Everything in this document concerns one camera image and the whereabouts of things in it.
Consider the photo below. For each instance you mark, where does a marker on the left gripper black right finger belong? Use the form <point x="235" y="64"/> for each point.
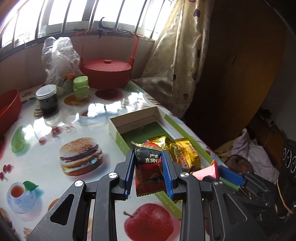
<point x="171" y="171"/>

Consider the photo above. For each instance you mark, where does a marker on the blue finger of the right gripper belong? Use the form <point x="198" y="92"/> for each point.
<point x="231" y="176"/>

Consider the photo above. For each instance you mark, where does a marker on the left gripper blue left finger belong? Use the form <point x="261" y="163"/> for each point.
<point x="125" y="172"/>

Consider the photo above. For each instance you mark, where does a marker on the pink red jelly cup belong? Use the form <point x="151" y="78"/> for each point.
<point x="211" y="171"/>

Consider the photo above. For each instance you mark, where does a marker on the gold peanut candy packet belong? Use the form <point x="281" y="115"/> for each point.
<point x="186" y="155"/>

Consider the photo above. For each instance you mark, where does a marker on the red black candy packet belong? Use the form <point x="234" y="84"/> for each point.
<point x="148" y="175"/>

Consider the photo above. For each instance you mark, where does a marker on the long yellow snack bar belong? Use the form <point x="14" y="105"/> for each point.
<point x="162" y="141"/>

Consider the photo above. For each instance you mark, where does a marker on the green white cardboard box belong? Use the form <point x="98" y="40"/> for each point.
<point x="155" y="126"/>

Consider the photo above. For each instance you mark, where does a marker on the pile of clothes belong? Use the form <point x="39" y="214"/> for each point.
<point x="245" y="155"/>

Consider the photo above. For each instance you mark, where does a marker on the green lidded jar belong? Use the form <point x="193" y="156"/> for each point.
<point x="81" y="87"/>

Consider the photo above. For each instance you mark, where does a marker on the cream patterned curtain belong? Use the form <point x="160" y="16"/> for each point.
<point x="177" y="58"/>

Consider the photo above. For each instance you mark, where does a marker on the dark jar white lid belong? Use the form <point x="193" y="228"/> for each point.
<point x="48" y="101"/>

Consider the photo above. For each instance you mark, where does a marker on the clear plastic bag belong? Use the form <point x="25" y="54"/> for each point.
<point x="59" y="59"/>

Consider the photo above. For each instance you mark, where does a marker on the red oval bowl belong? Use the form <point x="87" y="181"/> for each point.
<point x="10" y="109"/>

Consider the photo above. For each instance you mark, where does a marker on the red basket with handle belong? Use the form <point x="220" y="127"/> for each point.
<point x="105" y="74"/>

